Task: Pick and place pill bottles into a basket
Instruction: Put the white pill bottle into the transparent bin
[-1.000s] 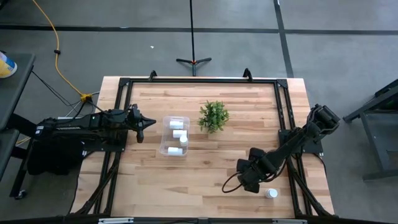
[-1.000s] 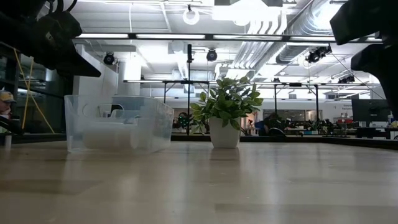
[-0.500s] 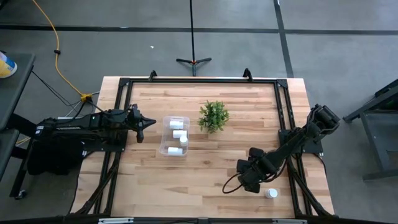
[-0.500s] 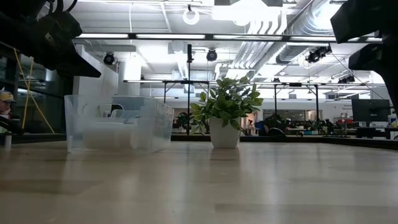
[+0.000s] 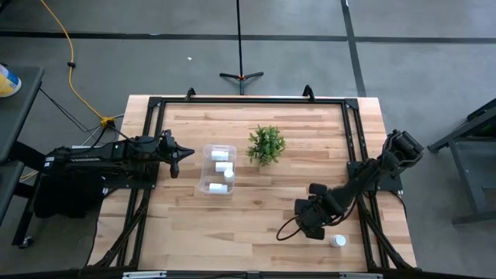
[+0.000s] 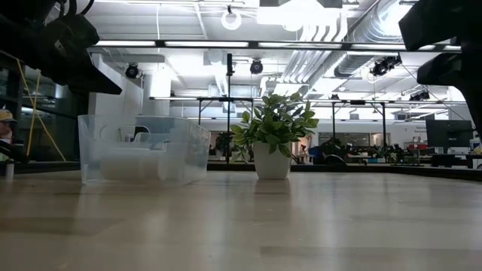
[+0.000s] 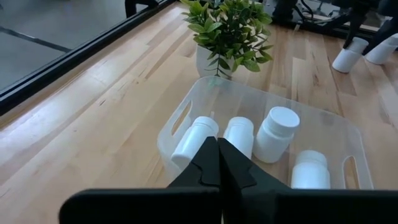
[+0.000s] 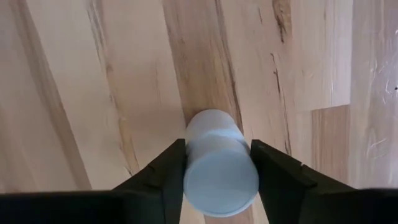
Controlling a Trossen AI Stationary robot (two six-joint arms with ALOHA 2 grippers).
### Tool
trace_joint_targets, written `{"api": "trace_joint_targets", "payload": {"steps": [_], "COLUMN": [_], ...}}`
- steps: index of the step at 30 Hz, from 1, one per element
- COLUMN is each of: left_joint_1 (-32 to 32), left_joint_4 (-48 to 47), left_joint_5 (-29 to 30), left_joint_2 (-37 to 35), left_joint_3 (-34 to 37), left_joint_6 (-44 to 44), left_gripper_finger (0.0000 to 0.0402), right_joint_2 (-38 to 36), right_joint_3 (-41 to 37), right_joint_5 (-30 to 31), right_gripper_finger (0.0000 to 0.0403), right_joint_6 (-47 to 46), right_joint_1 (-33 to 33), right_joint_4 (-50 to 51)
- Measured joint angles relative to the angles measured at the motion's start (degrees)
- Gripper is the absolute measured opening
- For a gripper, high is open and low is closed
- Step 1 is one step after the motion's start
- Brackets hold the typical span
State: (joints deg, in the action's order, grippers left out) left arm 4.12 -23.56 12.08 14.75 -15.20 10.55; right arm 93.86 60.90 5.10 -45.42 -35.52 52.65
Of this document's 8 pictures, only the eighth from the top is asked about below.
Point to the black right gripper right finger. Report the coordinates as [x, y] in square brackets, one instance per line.
[280, 186]

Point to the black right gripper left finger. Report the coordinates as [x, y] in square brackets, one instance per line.
[161, 189]

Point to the small white pill bottle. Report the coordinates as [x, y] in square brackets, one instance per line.
[220, 174]

